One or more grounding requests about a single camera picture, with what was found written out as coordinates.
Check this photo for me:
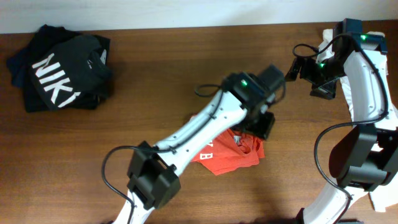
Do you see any orange printed t-shirt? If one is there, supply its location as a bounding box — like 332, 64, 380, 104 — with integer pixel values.
191, 129, 265, 175

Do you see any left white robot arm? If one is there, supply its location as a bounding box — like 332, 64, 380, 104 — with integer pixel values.
115, 69, 285, 223

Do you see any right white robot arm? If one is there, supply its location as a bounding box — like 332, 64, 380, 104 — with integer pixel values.
285, 18, 397, 223

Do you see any dark folded clothes pile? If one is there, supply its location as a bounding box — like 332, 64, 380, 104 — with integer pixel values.
6, 25, 110, 113

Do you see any white t-shirt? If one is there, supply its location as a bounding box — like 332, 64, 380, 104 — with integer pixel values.
317, 29, 397, 212

